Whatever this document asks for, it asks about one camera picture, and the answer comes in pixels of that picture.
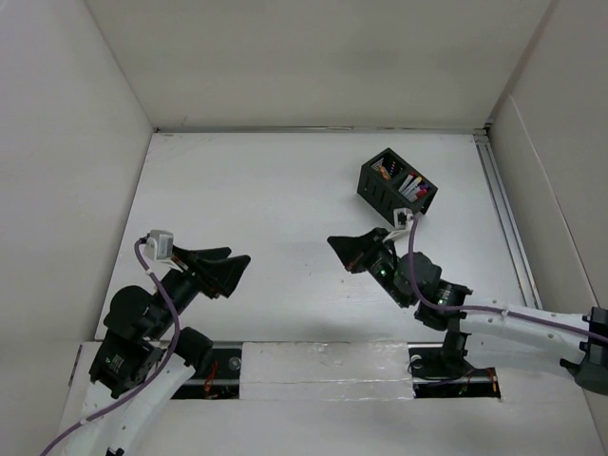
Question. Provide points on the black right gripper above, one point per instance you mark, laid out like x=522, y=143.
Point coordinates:
x=352, y=250

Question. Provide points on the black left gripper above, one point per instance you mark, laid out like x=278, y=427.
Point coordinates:
x=222, y=270

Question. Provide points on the black two-compartment pen holder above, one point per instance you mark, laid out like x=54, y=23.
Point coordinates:
x=383, y=195

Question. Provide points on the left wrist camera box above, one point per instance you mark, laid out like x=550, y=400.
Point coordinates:
x=158, y=246

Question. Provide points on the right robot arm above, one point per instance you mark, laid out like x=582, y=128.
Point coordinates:
x=478, y=338

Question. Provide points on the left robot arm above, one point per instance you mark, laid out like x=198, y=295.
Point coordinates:
x=147, y=357

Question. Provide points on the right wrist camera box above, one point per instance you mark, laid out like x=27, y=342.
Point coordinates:
x=402, y=221

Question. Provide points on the orange highlighter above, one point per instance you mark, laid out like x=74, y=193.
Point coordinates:
x=384, y=173

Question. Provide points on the yellow cap marker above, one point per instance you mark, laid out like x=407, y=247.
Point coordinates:
x=406, y=183

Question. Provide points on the red cap marker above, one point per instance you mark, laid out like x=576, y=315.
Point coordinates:
x=413, y=187

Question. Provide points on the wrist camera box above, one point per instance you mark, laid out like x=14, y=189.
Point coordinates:
x=158, y=246
x=402, y=221

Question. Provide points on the aluminium rail right side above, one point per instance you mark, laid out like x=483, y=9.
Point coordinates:
x=527, y=284

